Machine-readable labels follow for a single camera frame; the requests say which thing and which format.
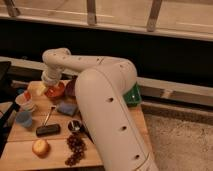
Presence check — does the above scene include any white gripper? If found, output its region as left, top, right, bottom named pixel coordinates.
left=37, top=68, right=61, bottom=96

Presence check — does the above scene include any orange bowl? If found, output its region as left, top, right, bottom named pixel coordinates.
left=45, top=82, right=65, bottom=99

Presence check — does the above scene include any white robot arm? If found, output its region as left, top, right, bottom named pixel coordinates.
left=41, top=48, right=159, bottom=171

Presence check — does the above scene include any metal spoon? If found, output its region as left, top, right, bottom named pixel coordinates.
left=43, top=106, right=56, bottom=126

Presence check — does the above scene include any purple bowl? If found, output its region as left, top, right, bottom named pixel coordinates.
left=65, top=80, right=75, bottom=97

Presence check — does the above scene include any blue sponge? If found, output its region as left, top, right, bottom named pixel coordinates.
left=56, top=102, right=77, bottom=116

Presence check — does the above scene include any white cup with orange item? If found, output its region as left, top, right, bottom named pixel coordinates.
left=15, top=91, right=35, bottom=112

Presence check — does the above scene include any blue plastic cup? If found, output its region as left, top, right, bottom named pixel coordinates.
left=15, top=111, right=32, bottom=128

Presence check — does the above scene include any black rectangular block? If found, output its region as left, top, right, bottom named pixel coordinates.
left=36, top=124, right=60, bottom=137

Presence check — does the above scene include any small metal cup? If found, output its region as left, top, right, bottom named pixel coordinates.
left=68, top=120, right=82, bottom=133

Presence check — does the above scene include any round bread roll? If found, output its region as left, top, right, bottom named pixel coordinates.
left=32, top=139, right=50, bottom=157

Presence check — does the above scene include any bunch of dark grapes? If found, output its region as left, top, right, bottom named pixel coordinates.
left=65, top=134, right=86, bottom=166

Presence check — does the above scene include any green plastic tray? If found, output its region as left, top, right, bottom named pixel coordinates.
left=123, top=84, right=141, bottom=107

